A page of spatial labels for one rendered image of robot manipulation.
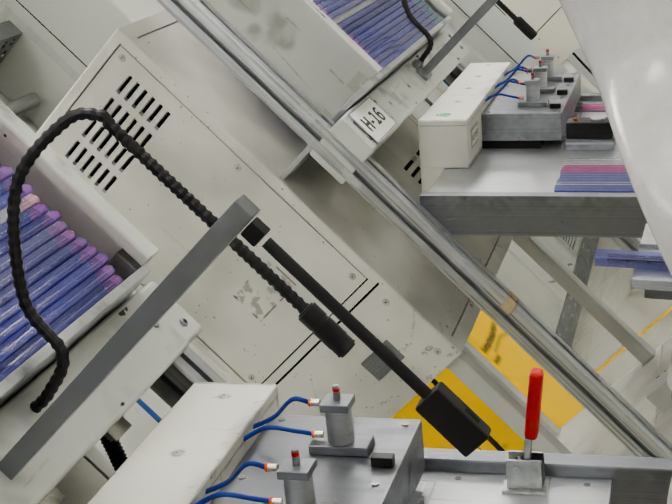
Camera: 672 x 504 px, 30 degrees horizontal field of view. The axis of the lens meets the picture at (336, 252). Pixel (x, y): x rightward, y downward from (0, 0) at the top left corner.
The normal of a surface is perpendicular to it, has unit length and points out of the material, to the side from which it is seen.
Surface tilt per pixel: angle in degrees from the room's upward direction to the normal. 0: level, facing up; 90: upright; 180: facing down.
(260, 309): 90
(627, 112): 39
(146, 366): 90
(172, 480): 43
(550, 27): 90
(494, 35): 90
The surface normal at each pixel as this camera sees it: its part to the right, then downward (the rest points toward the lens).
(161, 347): 0.63, -0.65
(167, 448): -0.10, -0.95
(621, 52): -0.63, 0.33
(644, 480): -0.27, 0.33
